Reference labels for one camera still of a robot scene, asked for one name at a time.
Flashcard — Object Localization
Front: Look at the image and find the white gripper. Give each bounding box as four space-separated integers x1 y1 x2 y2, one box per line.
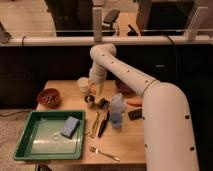
89 65 106 96

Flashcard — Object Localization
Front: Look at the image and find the orange apple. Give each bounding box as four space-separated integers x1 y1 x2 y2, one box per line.
89 85 97 94

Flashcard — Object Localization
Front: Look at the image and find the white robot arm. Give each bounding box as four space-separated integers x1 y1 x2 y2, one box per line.
89 44 200 171

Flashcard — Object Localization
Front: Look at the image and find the small metal cup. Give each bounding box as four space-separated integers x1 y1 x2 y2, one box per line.
84 95 95 108

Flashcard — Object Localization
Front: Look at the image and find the white paper cup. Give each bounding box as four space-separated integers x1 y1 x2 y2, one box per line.
77 77 89 94

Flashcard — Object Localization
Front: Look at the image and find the tipped metal cup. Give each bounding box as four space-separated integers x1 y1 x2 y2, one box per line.
98 98 110 110

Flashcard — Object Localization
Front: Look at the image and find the blue plastic cup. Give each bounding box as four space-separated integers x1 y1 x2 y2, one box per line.
110 113 122 129

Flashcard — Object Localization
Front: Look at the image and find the purple bowl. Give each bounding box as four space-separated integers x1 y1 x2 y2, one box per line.
115 79 134 95

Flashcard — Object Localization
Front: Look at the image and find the orange carrot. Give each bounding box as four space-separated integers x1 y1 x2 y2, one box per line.
127 100 142 107

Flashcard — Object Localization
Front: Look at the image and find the black rectangular block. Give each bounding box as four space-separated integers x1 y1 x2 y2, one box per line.
128 109 142 120

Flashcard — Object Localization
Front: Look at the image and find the red bowl with beads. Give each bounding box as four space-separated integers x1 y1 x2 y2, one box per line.
37 88 60 107

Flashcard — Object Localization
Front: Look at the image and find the blue sponge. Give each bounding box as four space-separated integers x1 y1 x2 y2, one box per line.
60 116 79 138

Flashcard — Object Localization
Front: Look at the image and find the silver fork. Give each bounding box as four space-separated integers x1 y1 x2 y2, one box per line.
89 146 120 162

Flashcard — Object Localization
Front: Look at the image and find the black office chair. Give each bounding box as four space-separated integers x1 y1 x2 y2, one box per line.
102 9 120 36

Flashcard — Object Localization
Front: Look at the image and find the green plastic tray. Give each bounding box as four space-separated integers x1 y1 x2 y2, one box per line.
13 110 86 161

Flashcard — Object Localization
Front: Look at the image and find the white railing bar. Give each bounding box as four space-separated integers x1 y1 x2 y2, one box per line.
0 35 213 47

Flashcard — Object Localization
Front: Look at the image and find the wooden handled utensil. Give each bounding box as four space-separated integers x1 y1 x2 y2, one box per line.
90 111 100 138

